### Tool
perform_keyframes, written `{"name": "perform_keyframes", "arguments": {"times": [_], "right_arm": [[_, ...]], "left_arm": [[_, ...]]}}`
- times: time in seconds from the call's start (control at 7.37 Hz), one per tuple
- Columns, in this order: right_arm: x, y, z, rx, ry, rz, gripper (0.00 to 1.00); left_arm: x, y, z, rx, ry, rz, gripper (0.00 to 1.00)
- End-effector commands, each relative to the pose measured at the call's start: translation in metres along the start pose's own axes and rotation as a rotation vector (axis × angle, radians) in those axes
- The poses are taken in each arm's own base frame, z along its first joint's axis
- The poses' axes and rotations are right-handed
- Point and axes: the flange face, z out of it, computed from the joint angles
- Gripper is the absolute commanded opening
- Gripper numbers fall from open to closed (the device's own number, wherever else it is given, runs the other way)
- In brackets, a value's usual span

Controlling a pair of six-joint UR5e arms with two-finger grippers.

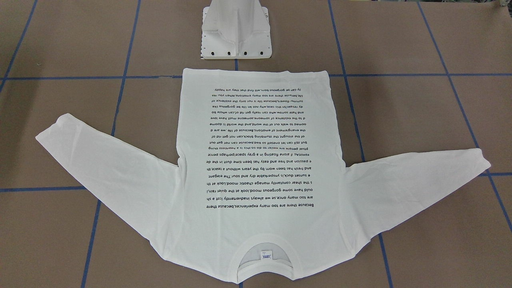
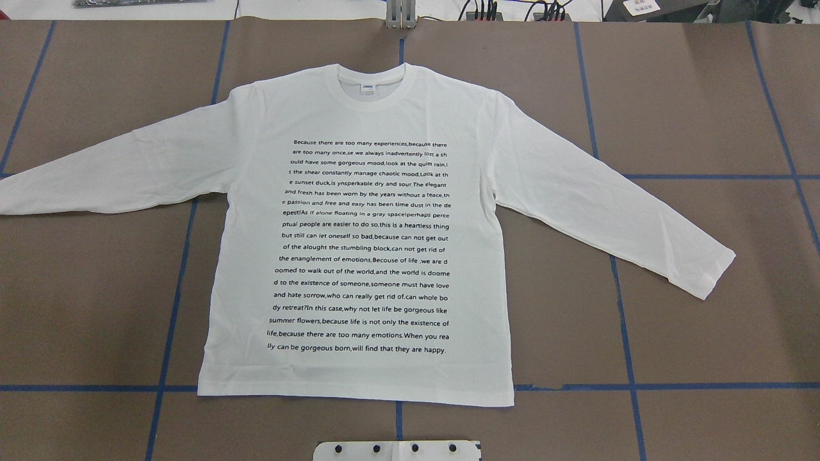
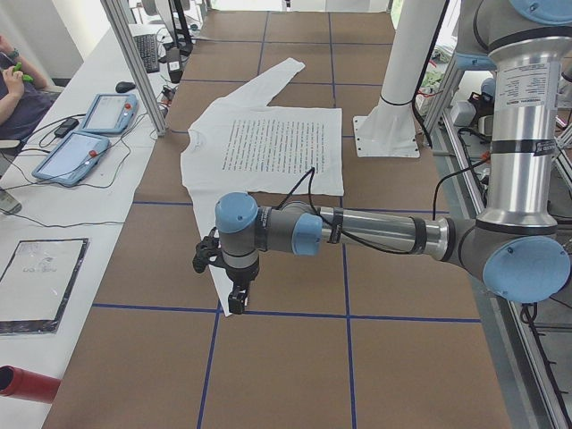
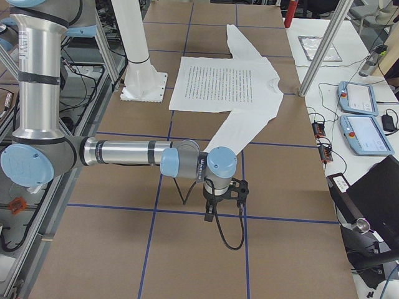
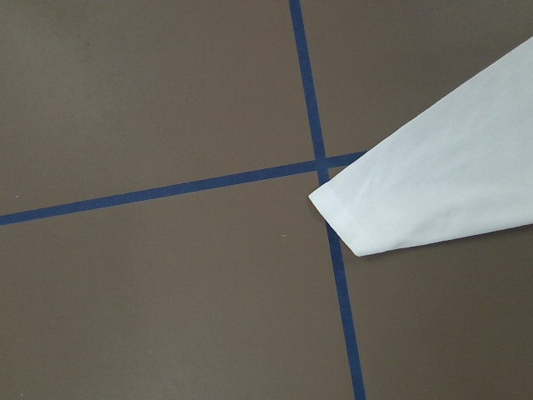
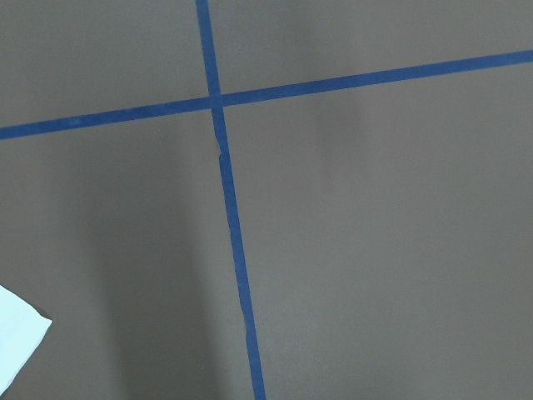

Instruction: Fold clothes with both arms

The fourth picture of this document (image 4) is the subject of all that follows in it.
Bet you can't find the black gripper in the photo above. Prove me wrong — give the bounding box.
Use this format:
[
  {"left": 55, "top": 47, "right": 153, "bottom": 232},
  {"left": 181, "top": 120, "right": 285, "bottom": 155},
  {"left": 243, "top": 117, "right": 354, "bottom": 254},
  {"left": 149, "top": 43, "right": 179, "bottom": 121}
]
[{"left": 204, "top": 200, "right": 215, "bottom": 222}]

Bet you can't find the white long sleeve printed shirt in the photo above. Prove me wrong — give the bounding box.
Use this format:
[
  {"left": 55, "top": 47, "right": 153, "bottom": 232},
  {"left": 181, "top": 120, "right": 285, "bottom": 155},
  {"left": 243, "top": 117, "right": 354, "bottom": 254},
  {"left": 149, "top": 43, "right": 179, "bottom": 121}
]
[{"left": 169, "top": 25, "right": 283, "bottom": 154}]

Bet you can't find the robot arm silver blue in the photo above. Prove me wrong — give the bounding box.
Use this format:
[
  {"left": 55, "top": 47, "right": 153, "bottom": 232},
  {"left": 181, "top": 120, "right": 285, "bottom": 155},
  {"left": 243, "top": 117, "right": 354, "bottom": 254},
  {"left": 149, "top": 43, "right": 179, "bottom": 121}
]
[{"left": 1, "top": 1, "right": 249, "bottom": 222}]

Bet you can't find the lower orange black connector box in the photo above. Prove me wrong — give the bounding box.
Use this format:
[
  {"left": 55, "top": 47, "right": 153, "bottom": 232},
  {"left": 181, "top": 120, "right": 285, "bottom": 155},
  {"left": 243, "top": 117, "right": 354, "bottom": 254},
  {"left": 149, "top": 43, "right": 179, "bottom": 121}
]
[{"left": 318, "top": 145, "right": 333, "bottom": 164}]

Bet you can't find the orange black connector box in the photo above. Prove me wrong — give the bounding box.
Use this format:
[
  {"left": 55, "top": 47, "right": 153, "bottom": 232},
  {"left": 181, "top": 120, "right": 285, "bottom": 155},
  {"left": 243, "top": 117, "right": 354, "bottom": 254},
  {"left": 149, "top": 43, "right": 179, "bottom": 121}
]
[
  {"left": 312, "top": 122, "right": 326, "bottom": 138},
  {"left": 318, "top": 145, "right": 333, "bottom": 164}
]

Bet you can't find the upper orange black connector box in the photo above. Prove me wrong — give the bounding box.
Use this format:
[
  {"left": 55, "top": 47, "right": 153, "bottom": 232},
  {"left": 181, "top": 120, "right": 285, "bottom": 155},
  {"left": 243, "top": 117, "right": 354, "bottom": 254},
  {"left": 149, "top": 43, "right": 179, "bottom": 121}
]
[{"left": 312, "top": 122, "right": 326, "bottom": 138}]

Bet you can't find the silver metal cup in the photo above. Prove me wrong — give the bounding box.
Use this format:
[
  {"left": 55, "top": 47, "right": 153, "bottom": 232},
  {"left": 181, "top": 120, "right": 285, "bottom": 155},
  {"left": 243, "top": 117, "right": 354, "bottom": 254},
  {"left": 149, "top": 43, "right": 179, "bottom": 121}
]
[{"left": 355, "top": 218, "right": 370, "bottom": 234}]

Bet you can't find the black laptop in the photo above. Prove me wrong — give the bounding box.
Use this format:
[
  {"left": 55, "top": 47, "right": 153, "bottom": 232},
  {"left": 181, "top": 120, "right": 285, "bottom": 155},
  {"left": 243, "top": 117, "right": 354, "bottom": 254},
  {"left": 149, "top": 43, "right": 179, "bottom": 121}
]
[{"left": 327, "top": 155, "right": 398, "bottom": 249}]

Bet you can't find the lower blue teach pendant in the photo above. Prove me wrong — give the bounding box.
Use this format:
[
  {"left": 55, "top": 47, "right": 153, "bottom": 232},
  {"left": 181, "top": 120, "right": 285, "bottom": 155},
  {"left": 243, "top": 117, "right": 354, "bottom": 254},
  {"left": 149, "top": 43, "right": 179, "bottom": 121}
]
[{"left": 339, "top": 115, "right": 395, "bottom": 156}]

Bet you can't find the blue teach pendant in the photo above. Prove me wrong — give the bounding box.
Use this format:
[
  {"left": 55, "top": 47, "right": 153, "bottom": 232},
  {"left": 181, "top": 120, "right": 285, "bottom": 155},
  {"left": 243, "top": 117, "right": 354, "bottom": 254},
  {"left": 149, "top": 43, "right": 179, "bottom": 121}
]
[
  {"left": 337, "top": 81, "right": 378, "bottom": 116},
  {"left": 339, "top": 115, "right": 395, "bottom": 156}
]

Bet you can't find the upper blue teach pendant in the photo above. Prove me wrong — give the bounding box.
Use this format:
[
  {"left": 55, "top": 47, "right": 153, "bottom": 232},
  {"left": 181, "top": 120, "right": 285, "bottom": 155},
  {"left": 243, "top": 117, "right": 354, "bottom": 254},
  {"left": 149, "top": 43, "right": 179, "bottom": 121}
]
[{"left": 337, "top": 81, "right": 378, "bottom": 116}]

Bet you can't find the silver foil framed sheet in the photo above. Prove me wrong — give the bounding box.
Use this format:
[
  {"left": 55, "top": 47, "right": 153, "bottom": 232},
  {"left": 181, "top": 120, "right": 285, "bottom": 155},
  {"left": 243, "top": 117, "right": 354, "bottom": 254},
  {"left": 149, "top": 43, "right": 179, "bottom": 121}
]
[{"left": 297, "top": 36, "right": 342, "bottom": 62}]

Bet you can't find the orange clamp part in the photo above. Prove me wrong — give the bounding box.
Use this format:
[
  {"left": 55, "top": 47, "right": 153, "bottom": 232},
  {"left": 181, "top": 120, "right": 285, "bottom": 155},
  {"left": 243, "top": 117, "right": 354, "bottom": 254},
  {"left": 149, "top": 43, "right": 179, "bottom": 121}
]
[{"left": 8, "top": 197, "right": 27, "bottom": 215}]

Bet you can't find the black power adapter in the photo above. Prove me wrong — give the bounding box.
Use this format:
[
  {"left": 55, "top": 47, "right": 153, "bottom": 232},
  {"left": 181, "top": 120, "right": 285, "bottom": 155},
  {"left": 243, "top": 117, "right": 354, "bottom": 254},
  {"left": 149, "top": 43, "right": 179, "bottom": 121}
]
[{"left": 382, "top": 114, "right": 397, "bottom": 133}]

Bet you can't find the clear water bottle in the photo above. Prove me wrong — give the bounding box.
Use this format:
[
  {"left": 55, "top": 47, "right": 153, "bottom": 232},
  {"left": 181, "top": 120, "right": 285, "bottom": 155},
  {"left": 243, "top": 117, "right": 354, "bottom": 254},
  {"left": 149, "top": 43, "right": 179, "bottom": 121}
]
[{"left": 358, "top": 44, "right": 388, "bottom": 77}]

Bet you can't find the red cylinder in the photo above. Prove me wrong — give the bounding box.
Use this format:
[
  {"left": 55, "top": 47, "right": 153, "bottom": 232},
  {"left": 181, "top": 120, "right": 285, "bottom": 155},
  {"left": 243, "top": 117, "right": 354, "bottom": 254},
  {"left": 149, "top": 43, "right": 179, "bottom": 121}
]
[{"left": 284, "top": 0, "right": 298, "bottom": 29}]

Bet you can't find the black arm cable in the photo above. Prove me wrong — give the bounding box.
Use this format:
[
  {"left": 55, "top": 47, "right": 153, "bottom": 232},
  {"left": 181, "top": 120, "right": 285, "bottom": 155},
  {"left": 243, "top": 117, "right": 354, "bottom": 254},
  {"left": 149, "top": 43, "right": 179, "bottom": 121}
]
[{"left": 174, "top": 179, "right": 247, "bottom": 250}]

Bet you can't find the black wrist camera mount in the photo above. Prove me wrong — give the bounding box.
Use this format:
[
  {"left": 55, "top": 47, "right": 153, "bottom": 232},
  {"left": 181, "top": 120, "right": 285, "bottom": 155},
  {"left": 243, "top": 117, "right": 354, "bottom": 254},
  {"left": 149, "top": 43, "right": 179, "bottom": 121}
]
[{"left": 203, "top": 178, "right": 249, "bottom": 207}]

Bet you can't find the white camera post with base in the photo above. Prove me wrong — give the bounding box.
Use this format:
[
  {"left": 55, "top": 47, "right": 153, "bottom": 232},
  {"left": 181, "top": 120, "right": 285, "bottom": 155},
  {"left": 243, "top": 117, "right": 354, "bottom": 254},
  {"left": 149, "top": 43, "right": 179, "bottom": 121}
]
[{"left": 112, "top": 0, "right": 168, "bottom": 103}]

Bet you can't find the aluminium lattice frame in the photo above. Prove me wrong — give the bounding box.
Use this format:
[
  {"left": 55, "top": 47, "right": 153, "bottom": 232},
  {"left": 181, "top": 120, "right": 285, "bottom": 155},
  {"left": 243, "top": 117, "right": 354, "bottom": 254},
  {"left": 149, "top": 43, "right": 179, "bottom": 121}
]
[{"left": 1, "top": 12, "right": 123, "bottom": 298}]

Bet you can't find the aluminium frame post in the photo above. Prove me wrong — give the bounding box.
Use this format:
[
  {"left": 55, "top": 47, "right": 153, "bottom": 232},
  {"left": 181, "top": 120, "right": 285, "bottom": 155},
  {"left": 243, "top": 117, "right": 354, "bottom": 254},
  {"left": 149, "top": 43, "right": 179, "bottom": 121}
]
[{"left": 298, "top": 0, "right": 353, "bottom": 97}]

